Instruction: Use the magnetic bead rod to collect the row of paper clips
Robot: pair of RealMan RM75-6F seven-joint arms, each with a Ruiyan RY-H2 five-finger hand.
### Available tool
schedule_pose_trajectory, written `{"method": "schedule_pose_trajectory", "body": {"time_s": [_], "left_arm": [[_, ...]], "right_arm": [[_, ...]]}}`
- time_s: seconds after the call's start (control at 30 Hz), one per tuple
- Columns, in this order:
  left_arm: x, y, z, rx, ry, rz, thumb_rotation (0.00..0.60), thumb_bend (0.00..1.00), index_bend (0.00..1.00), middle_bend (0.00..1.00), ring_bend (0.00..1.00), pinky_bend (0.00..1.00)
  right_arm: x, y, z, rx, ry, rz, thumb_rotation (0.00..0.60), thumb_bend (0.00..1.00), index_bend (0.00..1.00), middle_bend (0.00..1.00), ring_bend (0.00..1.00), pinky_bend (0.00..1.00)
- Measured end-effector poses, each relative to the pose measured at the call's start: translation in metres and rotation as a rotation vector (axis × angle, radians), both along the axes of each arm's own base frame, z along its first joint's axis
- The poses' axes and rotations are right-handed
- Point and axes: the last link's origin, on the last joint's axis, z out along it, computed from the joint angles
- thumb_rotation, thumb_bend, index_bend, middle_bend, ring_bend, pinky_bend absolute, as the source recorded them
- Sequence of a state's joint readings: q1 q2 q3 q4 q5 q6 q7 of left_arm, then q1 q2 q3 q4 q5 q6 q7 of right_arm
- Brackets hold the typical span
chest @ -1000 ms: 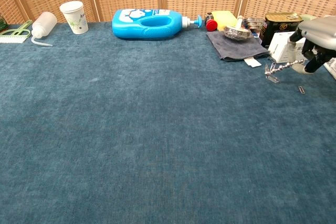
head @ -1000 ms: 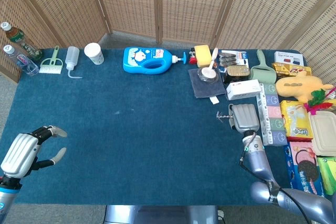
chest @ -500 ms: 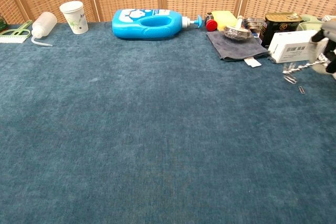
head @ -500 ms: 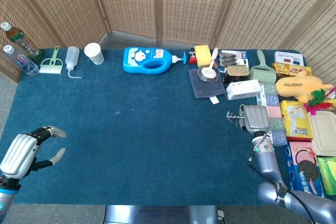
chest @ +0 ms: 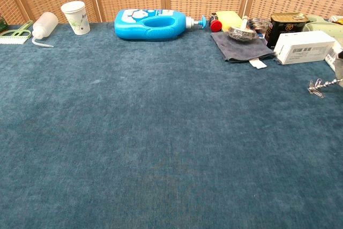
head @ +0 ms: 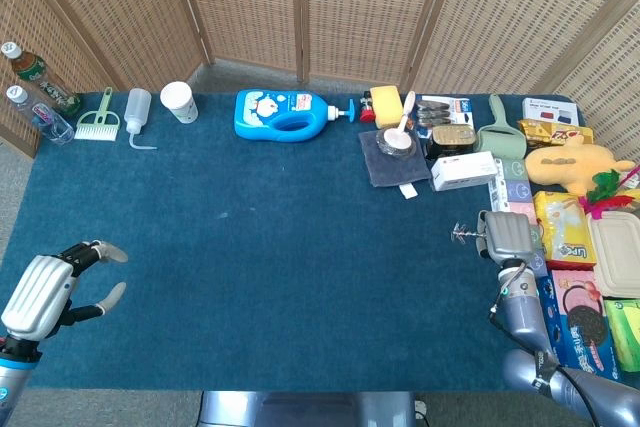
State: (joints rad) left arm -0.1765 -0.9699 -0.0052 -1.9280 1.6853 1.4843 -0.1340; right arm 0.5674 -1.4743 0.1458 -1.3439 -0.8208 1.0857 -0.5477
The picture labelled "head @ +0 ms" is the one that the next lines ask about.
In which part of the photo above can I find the clear water bottle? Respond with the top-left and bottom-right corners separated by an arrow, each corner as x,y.
5,85 -> 75,147

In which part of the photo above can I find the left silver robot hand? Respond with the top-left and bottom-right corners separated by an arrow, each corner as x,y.
0,240 -> 129,356

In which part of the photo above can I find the green tea bottle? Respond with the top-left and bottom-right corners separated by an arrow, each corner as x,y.
0,41 -> 83,116

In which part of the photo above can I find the yellow sponge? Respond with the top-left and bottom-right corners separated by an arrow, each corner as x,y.
368,85 -> 405,130

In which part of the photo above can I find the small red capped item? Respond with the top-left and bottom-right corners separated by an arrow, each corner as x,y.
358,91 -> 376,124

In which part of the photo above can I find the white paper cup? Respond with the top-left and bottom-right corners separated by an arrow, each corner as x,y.
159,81 -> 200,125

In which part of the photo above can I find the binder clip pack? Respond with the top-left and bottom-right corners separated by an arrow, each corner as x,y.
414,94 -> 475,138

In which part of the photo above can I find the white squeeze wash bottle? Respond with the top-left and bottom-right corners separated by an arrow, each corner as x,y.
122,88 -> 158,151

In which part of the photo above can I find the blue detergent pump bottle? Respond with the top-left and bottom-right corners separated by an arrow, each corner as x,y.
233,89 -> 356,144

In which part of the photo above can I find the black gold meat tin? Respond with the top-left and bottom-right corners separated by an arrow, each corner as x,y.
424,123 -> 478,162

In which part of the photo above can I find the yellow plush toy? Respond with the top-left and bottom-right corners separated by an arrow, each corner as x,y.
523,134 -> 636,197

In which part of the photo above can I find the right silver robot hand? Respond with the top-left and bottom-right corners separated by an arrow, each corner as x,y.
477,210 -> 535,264

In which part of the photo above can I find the grey cleaning cloth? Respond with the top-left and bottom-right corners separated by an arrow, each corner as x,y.
358,127 -> 434,200

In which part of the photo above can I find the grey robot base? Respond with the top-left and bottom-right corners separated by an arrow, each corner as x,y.
197,390 -> 426,427

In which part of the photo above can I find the gold snack packet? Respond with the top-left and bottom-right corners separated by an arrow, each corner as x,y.
516,118 -> 595,151

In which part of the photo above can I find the wicker folding screen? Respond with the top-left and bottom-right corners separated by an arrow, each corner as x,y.
0,0 -> 640,163

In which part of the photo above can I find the long pastel smiley box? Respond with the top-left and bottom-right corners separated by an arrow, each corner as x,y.
487,156 -> 550,280

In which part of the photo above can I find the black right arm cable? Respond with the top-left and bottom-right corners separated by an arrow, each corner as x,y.
488,261 -> 601,427

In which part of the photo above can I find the white box red blue print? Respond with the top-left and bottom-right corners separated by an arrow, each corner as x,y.
521,97 -> 580,127

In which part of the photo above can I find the green packet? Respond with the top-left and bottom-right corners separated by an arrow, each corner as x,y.
603,298 -> 640,373

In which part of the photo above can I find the blue cookie box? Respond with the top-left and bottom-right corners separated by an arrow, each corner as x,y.
537,269 -> 624,382

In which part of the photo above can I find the steel scrubber with white handle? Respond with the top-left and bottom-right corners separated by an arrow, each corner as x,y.
375,90 -> 418,158

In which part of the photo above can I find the white carton box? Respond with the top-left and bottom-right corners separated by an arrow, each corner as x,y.
429,150 -> 499,193

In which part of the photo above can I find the green hand brush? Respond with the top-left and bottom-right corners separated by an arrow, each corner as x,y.
73,87 -> 122,142

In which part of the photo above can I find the blue table carpet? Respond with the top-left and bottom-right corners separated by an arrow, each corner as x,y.
0,91 -> 640,393

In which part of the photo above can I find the beige lunch container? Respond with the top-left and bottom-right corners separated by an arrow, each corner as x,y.
585,211 -> 640,299

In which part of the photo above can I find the green red feather toy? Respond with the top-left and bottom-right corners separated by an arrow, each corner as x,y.
577,164 -> 640,221

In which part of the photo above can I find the yellow biscuit packet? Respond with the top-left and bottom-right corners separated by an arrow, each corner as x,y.
532,190 -> 599,271

